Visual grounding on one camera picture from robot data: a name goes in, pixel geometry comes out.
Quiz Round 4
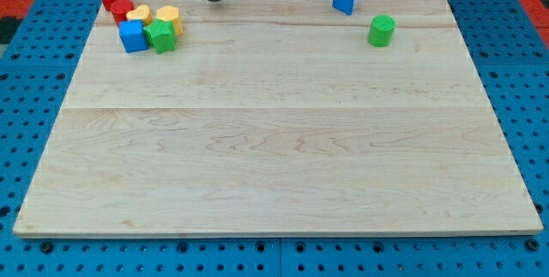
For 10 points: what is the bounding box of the light wooden board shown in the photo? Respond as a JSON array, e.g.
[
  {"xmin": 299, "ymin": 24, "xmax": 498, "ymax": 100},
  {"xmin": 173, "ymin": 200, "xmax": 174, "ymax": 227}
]
[{"xmin": 13, "ymin": 0, "xmax": 543, "ymax": 238}]

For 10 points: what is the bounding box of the yellow heart block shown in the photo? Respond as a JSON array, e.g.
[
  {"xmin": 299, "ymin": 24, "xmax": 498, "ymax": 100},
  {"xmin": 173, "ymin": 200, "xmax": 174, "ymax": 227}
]
[{"xmin": 126, "ymin": 4, "xmax": 153, "ymax": 26}]

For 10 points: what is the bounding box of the yellow hexagon block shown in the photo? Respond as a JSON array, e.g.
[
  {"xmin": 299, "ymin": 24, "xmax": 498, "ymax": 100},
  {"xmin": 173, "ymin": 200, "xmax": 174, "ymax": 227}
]
[{"xmin": 156, "ymin": 5, "xmax": 184, "ymax": 36}]

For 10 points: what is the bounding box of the green cylinder block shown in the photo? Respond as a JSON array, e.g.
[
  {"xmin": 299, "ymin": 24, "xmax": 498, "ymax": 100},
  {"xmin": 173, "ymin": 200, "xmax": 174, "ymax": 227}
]
[{"xmin": 368, "ymin": 15, "xmax": 396, "ymax": 47}]

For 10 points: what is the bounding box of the green star block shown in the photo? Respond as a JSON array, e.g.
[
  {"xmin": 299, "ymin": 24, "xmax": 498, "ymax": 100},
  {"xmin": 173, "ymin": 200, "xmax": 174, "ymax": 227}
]
[{"xmin": 143, "ymin": 19, "xmax": 177, "ymax": 54}]

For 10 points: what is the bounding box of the red cylinder block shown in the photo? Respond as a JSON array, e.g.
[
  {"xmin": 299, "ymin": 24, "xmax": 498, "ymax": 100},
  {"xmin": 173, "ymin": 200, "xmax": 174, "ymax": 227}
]
[{"xmin": 110, "ymin": 0, "xmax": 135, "ymax": 26}]

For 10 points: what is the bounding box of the blue cube block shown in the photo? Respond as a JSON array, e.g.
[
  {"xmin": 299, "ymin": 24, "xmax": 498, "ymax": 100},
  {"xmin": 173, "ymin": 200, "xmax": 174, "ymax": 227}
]
[{"xmin": 118, "ymin": 20, "xmax": 148, "ymax": 52}]

